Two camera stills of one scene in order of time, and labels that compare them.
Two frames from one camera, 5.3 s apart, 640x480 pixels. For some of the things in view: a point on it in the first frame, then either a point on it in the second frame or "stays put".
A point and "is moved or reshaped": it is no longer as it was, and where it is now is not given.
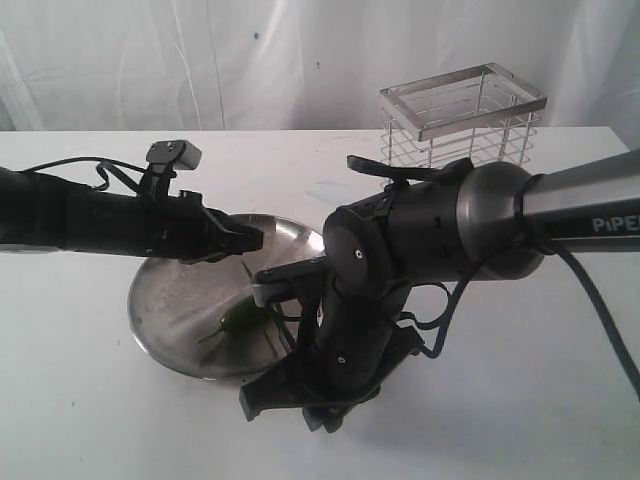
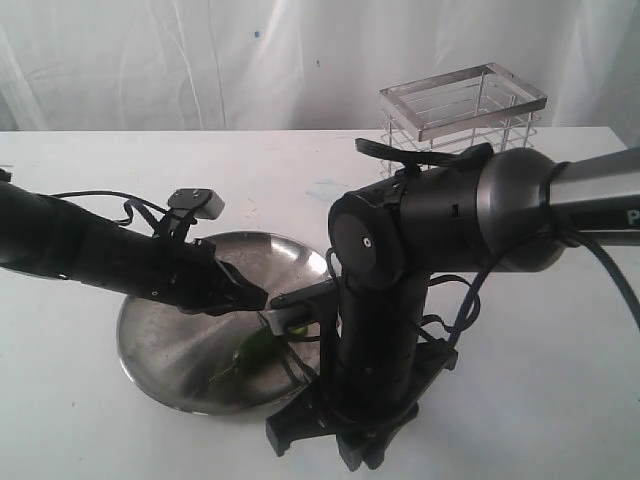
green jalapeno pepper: x=243 y=321 to x=261 y=351
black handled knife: x=276 y=314 is moved or reshaped
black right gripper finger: x=282 y=387 to x=312 y=414
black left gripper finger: x=235 y=245 to x=251 y=300
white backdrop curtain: x=303 y=65 stays put
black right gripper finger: x=331 y=417 to x=370 y=447
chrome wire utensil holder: x=482 y=114 stays put
